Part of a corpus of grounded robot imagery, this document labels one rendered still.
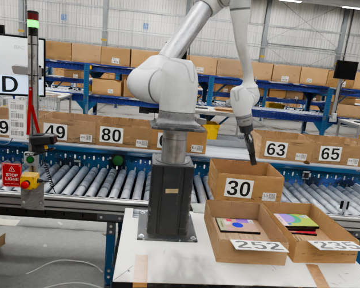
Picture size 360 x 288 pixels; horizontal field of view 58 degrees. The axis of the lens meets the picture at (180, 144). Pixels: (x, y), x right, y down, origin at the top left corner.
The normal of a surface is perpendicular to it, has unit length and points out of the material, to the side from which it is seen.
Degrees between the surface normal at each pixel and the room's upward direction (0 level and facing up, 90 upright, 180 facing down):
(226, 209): 89
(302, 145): 90
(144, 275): 0
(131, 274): 0
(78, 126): 90
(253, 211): 90
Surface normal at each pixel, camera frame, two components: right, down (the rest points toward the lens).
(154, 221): 0.09, 0.24
